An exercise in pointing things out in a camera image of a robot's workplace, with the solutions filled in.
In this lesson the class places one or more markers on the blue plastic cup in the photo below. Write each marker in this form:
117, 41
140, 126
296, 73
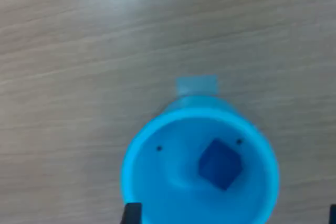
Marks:
162, 182

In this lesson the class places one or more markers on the small blue cube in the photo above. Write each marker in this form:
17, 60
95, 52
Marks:
219, 165

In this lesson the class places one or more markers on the small tape patch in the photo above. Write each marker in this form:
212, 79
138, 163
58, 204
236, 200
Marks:
197, 85

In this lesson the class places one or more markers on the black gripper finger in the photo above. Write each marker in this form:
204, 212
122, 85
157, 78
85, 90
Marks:
132, 214
333, 216

